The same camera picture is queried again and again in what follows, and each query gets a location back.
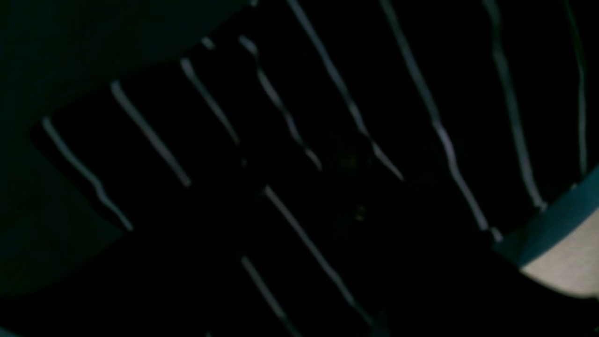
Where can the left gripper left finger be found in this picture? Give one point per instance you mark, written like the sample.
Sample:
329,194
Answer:
176,274

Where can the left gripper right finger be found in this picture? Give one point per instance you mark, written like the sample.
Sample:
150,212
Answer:
413,251

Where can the teal table cloth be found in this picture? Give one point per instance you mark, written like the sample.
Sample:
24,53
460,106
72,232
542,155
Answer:
37,93

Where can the navy white striped t-shirt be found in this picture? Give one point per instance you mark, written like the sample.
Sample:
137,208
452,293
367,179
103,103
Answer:
335,166

